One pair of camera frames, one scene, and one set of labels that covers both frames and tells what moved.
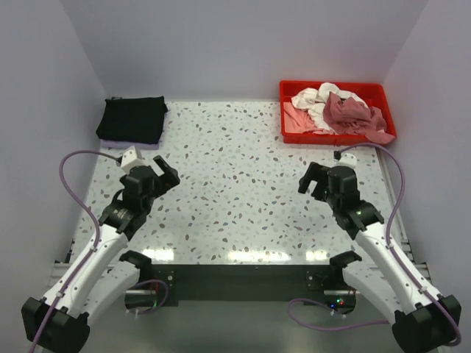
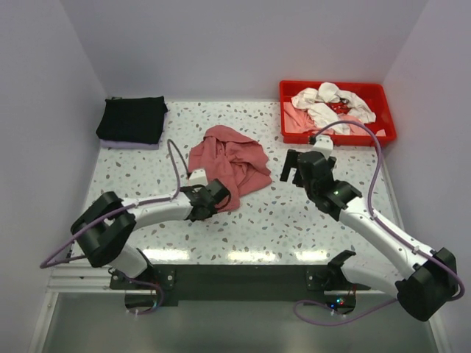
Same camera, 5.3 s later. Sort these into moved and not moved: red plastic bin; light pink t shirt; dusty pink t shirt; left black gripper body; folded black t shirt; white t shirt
Moved: left black gripper body; dusty pink t shirt
Not moved: folded black t shirt; light pink t shirt; white t shirt; red plastic bin
